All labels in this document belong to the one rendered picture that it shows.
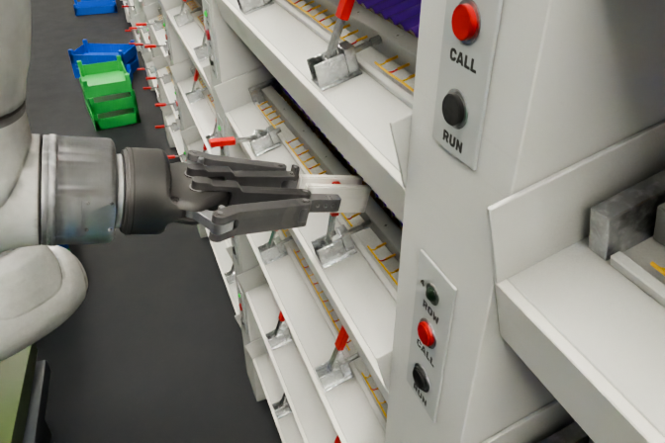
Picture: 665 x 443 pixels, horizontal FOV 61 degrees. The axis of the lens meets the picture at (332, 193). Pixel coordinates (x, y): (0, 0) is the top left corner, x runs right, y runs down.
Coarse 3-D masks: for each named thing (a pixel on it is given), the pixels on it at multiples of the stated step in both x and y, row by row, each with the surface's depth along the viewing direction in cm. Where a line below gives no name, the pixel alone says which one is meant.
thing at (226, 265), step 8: (208, 232) 166; (224, 240) 161; (216, 248) 159; (224, 248) 159; (216, 256) 157; (224, 256) 156; (224, 264) 153; (232, 264) 153; (224, 272) 151; (232, 272) 146; (224, 280) 148; (232, 280) 147; (232, 288) 145; (232, 296) 143
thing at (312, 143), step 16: (272, 96) 89; (272, 112) 87; (288, 112) 83; (288, 128) 84; (304, 128) 79; (288, 144) 79; (304, 144) 78; (320, 144) 74; (320, 160) 72; (336, 160) 70; (368, 208) 62; (384, 224) 59; (384, 240) 59; (400, 240) 57
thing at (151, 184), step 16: (128, 160) 46; (144, 160) 46; (160, 160) 47; (128, 176) 45; (144, 176) 45; (160, 176) 46; (176, 176) 50; (128, 192) 45; (144, 192) 45; (160, 192) 46; (176, 192) 48; (192, 192) 48; (208, 192) 49; (224, 192) 50; (128, 208) 45; (144, 208) 45; (160, 208) 46; (176, 208) 47; (192, 208) 47; (208, 208) 48; (128, 224) 46; (144, 224) 46; (160, 224) 47
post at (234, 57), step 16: (208, 0) 87; (224, 32) 87; (208, 48) 96; (224, 48) 88; (240, 48) 89; (224, 64) 90; (240, 64) 91; (256, 64) 92; (224, 80) 91; (224, 112) 94; (224, 128) 98; (240, 240) 108; (240, 256) 110; (240, 272) 115; (240, 288) 120; (240, 320) 131; (256, 336) 123; (256, 384) 131; (256, 400) 134
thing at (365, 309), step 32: (224, 96) 92; (256, 96) 92; (256, 128) 87; (288, 160) 78; (320, 224) 65; (352, 224) 64; (352, 256) 60; (384, 256) 59; (352, 288) 56; (384, 288) 55; (352, 320) 53; (384, 320) 52; (384, 352) 44; (384, 384) 46
